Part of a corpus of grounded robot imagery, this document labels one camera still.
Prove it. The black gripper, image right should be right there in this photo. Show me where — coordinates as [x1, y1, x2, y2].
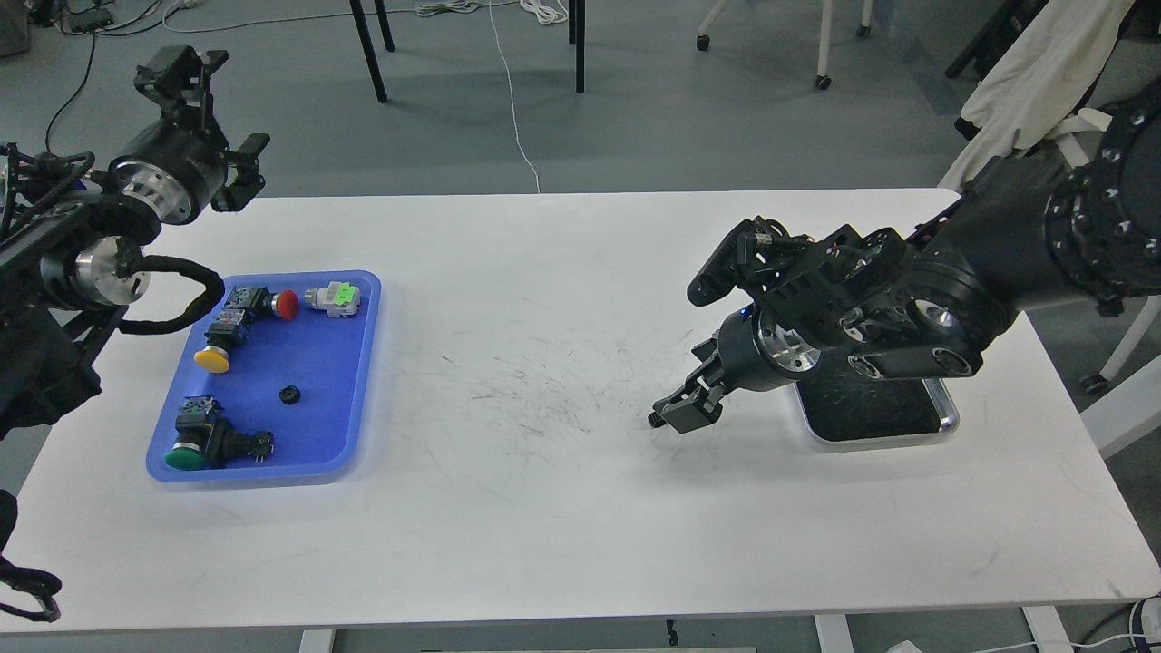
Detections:
[648, 313, 822, 435]

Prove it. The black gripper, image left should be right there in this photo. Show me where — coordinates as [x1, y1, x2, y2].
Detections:
[109, 45, 271, 227]

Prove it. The small black gear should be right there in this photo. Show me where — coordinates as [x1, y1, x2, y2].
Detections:
[277, 385, 301, 406]

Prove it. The black robot arm, image right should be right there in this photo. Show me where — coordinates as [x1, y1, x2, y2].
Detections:
[648, 82, 1160, 433]

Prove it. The silver metal tray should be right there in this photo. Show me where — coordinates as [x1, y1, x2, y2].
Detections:
[795, 375, 961, 451]

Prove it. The blue plastic tray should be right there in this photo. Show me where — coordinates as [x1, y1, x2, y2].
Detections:
[145, 270, 382, 487]

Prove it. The black table leg left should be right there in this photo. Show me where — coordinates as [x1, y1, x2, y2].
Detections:
[348, 0, 395, 105]

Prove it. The black table leg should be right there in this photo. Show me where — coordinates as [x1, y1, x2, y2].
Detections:
[348, 0, 395, 105]
[567, 0, 586, 94]

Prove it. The grey green connector block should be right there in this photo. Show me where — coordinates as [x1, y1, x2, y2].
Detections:
[303, 281, 361, 318]

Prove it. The white rolling stand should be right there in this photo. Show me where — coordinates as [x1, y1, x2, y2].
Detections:
[694, 1, 875, 92]

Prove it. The black table leg right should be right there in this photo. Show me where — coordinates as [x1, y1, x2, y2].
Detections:
[567, 0, 586, 94]

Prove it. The beige cloth on chair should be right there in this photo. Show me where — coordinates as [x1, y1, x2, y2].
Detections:
[942, 1, 1132, 187]

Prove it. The black floor cable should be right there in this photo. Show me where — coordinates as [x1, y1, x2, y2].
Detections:
[27, 0, 173, 155]

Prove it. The red push button switch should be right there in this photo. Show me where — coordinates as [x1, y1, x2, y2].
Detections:
[223, 286, 301, 321]

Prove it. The yellow push button switch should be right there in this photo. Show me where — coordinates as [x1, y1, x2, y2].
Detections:
[192, 308, 252, 375]

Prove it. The white floor cable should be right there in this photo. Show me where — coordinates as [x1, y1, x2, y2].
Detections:
[163, 0, 572, 195]

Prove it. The green push button switch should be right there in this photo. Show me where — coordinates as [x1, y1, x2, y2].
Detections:
[163, 395, 274, 471]

